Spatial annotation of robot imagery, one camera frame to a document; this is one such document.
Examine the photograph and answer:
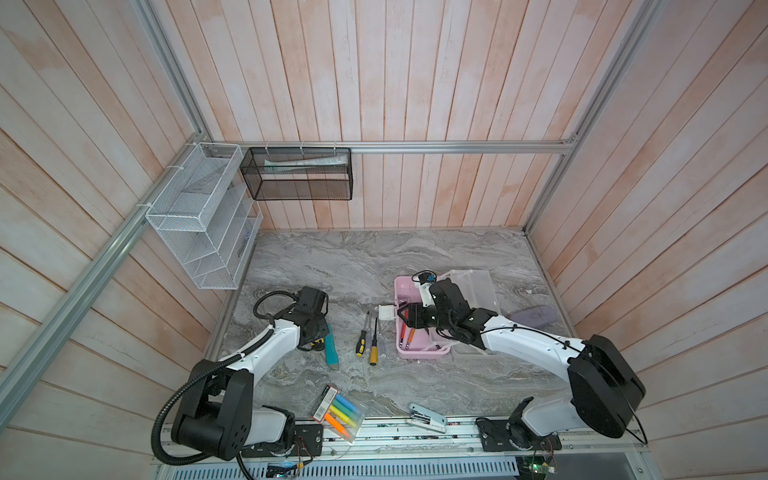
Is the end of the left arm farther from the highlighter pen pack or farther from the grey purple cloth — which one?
the grey purple cloth

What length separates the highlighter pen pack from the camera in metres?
0.76

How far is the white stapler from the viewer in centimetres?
75

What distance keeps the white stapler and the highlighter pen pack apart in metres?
0.13

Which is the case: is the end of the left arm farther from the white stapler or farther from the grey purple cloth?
the grey purple cloth

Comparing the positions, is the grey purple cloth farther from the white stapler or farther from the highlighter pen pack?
the highlighter pen pack

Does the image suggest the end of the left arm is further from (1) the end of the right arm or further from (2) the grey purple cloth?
(2) the grey purple cloth
